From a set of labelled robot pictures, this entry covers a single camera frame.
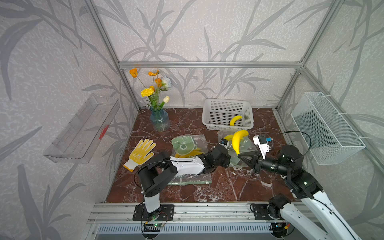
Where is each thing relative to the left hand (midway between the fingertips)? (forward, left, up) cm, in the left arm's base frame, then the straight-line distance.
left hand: (230, 158), depth 86 cm
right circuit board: (-33, -21, -9) cm, 41 cm away
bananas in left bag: (+5, +19, -3) cm, 20 cm away
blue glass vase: (+26, +45, +4) cm, 52 cm away
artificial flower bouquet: (+30, +46, +23) cm, 59 cm away
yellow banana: (+33, -8, -4) cm, 34 cm away
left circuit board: (-32, +39, -9) cm, 52 cm away
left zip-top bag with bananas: (+8, +25, -1) cm, 26 cm away
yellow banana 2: (-2, +1, +24) cm, 24 cm away
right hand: (-8, +1, +21) cm, 23 cm away
